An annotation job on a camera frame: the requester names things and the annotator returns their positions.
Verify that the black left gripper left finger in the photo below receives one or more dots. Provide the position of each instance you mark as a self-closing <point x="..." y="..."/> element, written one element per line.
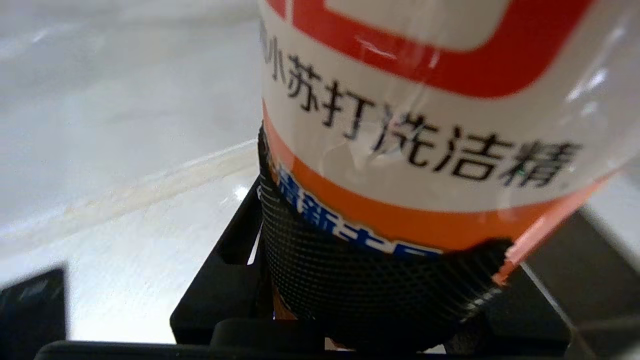
<point x="310" y="280"/>

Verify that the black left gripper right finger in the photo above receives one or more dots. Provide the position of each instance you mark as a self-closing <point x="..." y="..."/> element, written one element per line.
<point x="440" y="295"/>

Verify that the orange label dish soap bottle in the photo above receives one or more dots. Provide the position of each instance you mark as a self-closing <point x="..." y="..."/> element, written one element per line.
<point x="400" y="165"/>

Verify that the black glass cooktop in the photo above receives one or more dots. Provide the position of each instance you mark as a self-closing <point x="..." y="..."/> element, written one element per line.
<point x="32" y="310"/>

